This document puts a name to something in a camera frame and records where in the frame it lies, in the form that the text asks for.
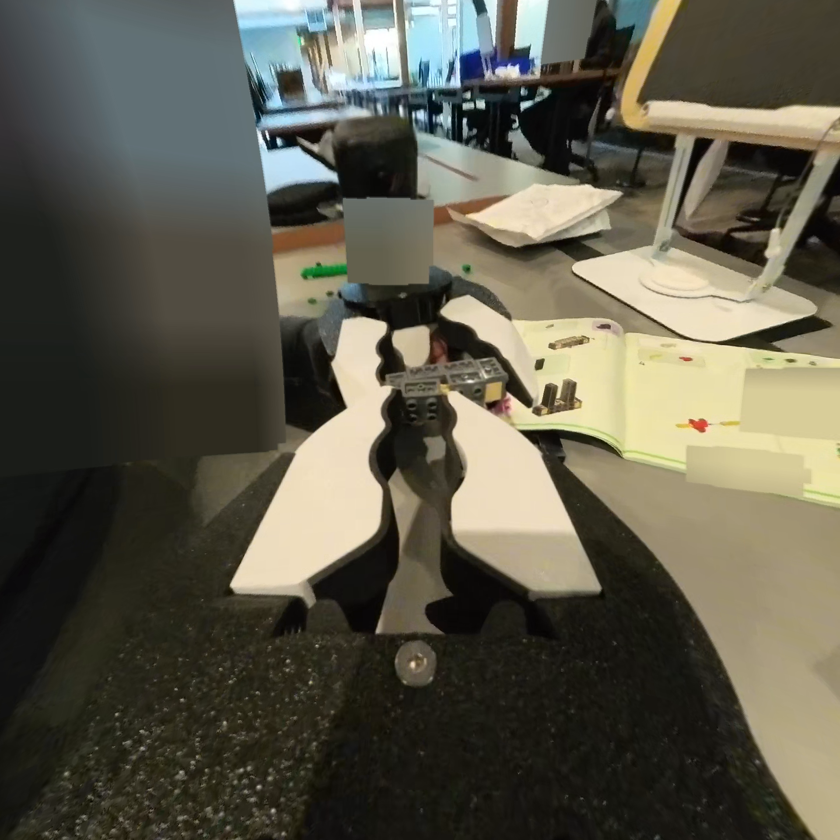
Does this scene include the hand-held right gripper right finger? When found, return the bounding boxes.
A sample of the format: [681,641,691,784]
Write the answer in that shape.
[443,390,603,599]

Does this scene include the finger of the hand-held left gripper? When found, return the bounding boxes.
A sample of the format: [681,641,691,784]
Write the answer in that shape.
[440,294,539,409]
[327,318,403,398]

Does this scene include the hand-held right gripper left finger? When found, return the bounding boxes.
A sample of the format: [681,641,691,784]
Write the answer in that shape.
[228,387,396,603]

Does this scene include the grey toy brick assembly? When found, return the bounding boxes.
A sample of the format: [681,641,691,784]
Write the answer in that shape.
[386,357,511,437]

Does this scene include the person's left forearm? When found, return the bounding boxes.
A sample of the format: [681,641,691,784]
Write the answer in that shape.
[281,315,345,431]

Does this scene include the white desk stand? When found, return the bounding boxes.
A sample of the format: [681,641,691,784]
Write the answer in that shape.
[571,100,840,342]

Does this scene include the grey desk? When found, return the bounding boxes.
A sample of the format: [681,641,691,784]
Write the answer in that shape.
[197,190,840,840]

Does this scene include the background wooden table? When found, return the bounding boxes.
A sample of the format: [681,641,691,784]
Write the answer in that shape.
[257,104,376,152]

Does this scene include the black round object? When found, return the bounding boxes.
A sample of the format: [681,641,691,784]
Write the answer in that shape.
[266,182,343,227]

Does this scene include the scattered small toy bricks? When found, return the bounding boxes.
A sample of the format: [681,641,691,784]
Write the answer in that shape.
[301,261,473,306]

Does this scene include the white paper bag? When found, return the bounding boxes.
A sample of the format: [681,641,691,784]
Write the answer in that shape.
[446,184,623,248]

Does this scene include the brick instruction booklet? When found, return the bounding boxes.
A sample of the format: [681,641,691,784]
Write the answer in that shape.
[511,317,840,508]

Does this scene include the black office chair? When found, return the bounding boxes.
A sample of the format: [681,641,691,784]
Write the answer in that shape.
[564,25,639,186]

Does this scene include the yellow-framed grey panel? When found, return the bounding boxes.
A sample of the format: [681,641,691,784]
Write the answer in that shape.
[620,0,840,132]

